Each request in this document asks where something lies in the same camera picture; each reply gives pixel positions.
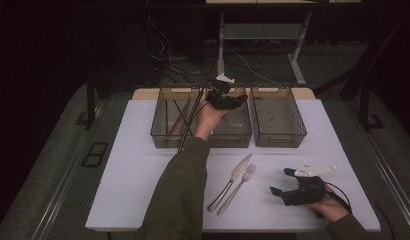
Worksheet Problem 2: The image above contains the person's left hand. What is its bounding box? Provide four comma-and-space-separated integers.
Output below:
192, 99, 229, 142

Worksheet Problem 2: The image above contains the bundle of black floor cables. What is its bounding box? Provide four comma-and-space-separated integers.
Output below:
146, 13, 217, 84

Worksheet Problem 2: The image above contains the white table mat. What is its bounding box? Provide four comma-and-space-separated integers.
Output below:
85, 98, 382, 233

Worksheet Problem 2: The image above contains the silver fork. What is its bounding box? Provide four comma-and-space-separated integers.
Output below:
216, 162, 257, 218

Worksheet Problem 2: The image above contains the person's right hand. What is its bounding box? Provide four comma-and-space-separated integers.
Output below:
306, 186, 351, 223

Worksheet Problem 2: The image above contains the transparent brown plastic bin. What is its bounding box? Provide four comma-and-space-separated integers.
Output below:
204, 85, 253, 149
150, 86, 201, 149
250, 85, 308, 148

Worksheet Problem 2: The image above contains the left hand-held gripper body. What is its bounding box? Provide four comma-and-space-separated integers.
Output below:
206, 73, 240, 110

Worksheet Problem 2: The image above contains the silver table knife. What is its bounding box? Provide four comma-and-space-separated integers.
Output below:
206, 153, 253, 213

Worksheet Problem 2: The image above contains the metal floor rail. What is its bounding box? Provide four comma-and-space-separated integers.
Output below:
32, 99, 104, 240
346, 99, 410, 228

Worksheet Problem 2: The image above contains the black metal stand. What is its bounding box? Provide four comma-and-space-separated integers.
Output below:
359, 83, 386, 132
74, 76, 106, 131

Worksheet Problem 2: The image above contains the white floor cable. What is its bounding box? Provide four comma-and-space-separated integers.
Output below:
234, 51, 277, 84

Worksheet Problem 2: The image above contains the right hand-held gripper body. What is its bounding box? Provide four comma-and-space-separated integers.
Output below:
282, 160, 337, 207

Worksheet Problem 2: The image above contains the white metal desk frame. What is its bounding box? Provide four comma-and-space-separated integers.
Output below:
216, 11, 308, 87

